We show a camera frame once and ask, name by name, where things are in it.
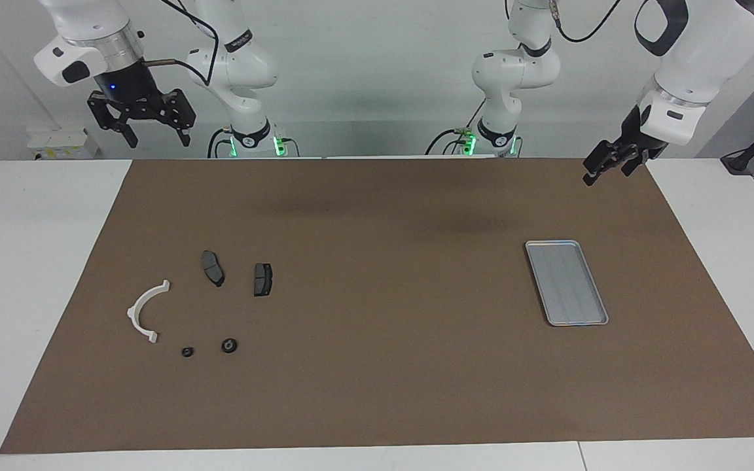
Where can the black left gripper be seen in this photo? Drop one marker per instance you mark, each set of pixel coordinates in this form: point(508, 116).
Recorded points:
point(632, 131)

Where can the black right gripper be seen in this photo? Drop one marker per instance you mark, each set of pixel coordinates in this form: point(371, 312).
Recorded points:
point(128, 88)

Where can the large black bearing gear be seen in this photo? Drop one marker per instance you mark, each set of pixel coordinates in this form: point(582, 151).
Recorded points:
point(230, 345)

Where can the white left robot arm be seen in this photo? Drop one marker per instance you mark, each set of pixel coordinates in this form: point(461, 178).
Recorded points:
point(514, 72)

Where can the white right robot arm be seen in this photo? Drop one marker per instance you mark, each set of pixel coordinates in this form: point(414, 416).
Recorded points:
point(233, 59)

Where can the silver ribbed metal tray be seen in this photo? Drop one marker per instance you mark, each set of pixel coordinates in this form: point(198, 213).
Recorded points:
point(567, 284)

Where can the long dark brake pad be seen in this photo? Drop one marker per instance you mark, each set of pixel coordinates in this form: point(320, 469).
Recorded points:
point(213, 268)

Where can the short dark brake pad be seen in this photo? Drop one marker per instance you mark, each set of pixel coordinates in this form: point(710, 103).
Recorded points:
point(263, 279)

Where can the brown table mat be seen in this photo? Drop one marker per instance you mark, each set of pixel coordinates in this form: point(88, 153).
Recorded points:
point(377, 360)

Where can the white wall socket box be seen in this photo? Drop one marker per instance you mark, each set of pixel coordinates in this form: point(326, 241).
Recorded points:
point(63, 144)

